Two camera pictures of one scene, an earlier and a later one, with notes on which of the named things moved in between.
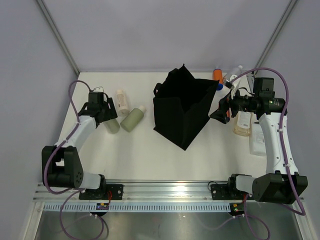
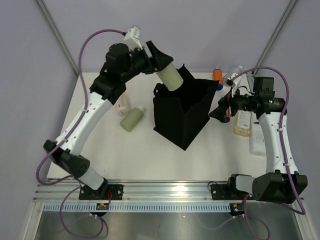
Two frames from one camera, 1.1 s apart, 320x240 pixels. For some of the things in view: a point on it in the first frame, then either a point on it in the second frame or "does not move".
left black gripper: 111,113 to 159,60
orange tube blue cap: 220,85 does not move
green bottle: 132,119 does not move
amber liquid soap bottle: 242,126 does not move
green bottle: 112,126 to 170,77
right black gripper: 224,105 does not move
